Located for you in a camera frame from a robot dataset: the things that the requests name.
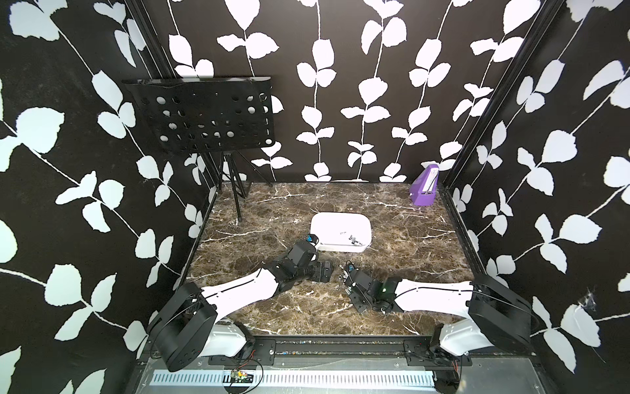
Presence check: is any large chrome socket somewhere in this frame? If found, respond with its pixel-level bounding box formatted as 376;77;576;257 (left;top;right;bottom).
349;236;363;246

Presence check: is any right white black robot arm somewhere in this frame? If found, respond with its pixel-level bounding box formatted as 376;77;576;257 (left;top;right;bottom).
341;262;533;356

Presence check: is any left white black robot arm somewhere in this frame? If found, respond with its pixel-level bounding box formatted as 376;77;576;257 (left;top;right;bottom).
149;236;334;373

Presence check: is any white plastic storage box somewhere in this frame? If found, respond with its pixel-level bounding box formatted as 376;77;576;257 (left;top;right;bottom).
309;213;372;253

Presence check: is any purple box with white card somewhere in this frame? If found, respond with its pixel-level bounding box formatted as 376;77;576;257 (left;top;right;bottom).
409;164;440;206

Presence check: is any small green circuit board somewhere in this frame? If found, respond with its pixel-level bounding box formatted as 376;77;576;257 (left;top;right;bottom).
226;371;255;386

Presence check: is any black perforated music stand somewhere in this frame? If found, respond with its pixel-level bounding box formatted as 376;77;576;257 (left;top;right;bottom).
124;77;276;201

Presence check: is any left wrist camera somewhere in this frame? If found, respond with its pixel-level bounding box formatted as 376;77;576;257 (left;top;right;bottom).
305;234;320;251

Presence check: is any black mounting rail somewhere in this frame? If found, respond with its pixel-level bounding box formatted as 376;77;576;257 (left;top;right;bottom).
147;336;537;368

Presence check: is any white perforated cable duct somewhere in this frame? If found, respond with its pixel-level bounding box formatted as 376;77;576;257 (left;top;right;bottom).
149;369;435;390

